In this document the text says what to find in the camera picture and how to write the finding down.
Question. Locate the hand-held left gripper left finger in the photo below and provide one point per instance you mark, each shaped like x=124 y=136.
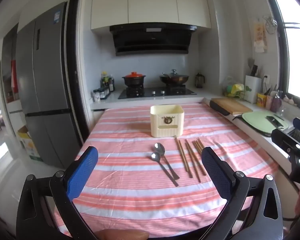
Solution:
x=82 y=172

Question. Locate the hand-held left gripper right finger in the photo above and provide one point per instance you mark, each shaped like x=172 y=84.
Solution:
x=216 y=173

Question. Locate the metal spoon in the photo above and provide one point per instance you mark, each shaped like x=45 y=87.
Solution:
x=155 y=156
x=160 y=148

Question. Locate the cream ribbed utensil holder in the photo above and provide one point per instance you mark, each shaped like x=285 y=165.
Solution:
x=167 y=120

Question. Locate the person's left hand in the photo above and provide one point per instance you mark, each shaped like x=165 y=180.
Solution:
x=122 y=234

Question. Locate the black kitchen knife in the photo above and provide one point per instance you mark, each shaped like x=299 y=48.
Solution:
x=275 y=122

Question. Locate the garlic bulbs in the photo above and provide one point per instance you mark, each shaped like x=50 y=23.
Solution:
x=289 y=99

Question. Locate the green cutting board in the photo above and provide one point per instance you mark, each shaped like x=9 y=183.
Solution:
x=257 y=123

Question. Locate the purple soap bottle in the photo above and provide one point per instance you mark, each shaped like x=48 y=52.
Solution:
x=275 y=103

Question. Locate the yellow packet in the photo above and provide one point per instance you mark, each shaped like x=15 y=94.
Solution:
x=261 y=100

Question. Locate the pink striped tablecloth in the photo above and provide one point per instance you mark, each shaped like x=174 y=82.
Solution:
x=130 y=200

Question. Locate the white kitchen tool container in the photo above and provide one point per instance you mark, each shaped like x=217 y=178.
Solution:
x=253 y=88

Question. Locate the cardboard box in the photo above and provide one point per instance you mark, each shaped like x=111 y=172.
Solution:
x=30 y=145

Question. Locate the wooden cutting board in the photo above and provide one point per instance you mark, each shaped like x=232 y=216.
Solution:
x=231 y=105

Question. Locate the plastic bag with sponges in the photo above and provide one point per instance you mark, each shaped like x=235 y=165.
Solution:
x=233 y=88

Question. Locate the window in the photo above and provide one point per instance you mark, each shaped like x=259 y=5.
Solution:
x=296 y=42

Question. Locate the grey refrigerator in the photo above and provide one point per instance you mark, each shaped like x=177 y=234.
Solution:
x=45 y=92

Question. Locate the condiment bottles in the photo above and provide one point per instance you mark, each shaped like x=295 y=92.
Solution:
x=108 y=82

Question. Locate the glass french press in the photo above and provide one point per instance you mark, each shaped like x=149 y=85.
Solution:
x=199 y=80

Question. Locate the black gas cooktop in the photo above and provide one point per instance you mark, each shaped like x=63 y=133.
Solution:
x=162 y=93

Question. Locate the wok with glass lid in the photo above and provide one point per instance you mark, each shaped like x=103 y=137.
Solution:
x=174 y=78

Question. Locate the black pot with red lid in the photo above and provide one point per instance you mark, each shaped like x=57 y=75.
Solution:
x=133 y=78

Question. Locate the red hanging cloth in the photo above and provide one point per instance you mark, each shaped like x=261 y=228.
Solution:
x=14 y=76

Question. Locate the black range hood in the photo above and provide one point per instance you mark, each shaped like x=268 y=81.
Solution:
x=150 y=40

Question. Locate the wall calendar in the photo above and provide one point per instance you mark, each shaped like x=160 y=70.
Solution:
x=260 y=36

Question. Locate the white wall cabinets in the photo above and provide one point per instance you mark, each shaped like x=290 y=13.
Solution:
x=150 y=2

